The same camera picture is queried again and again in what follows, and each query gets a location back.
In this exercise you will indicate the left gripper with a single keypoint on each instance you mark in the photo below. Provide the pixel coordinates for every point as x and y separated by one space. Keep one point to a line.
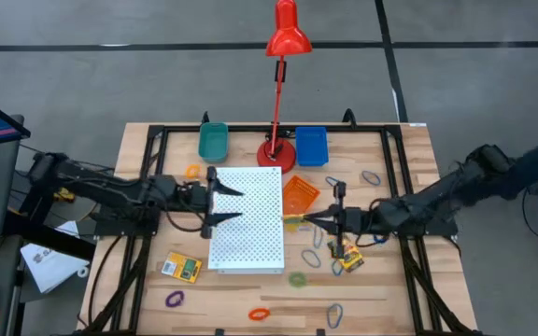
192 193

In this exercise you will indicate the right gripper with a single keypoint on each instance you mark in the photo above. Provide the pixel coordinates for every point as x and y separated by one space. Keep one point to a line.
355 220

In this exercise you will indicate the blue rubber band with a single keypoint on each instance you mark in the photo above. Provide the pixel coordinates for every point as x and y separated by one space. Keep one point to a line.
363 174
328 317
315 238
333 267
381 240
327 180

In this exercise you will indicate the yellow crayon box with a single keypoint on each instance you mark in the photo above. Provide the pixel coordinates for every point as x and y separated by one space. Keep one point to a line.
182 268
350 259
292 219

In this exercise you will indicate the orange plastic basket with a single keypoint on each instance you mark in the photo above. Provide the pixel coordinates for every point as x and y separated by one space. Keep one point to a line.
299 193

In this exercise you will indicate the blue plastic hanger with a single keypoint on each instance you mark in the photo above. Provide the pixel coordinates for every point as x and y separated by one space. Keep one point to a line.
303 254

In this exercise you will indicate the teal plastic bin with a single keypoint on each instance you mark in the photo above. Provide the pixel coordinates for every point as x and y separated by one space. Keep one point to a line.
213 142

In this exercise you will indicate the blue plastic bin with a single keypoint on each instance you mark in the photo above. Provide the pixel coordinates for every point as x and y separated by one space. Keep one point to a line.
312 147

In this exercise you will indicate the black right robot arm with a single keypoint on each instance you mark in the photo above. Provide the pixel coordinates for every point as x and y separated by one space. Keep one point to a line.
418 205

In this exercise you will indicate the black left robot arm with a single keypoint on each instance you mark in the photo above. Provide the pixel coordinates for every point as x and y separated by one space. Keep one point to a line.
110 186

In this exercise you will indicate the red desk lamp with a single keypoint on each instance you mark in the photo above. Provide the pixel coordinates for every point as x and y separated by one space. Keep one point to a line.
287 39

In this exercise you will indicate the white perforated shelf riser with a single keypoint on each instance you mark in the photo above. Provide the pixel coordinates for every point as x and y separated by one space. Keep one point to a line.
250 219

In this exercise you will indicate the black table clamp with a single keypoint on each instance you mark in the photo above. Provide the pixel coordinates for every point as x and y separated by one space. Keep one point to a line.
205 117
349 117

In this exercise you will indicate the yellow tool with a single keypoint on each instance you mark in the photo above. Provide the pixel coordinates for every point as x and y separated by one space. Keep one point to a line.
63 194

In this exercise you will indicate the white paper sheet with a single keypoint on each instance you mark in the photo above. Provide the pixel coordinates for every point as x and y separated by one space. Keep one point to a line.
49 266

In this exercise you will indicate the black aluminium table frame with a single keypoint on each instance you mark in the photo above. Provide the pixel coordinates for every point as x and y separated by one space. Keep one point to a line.
241 128

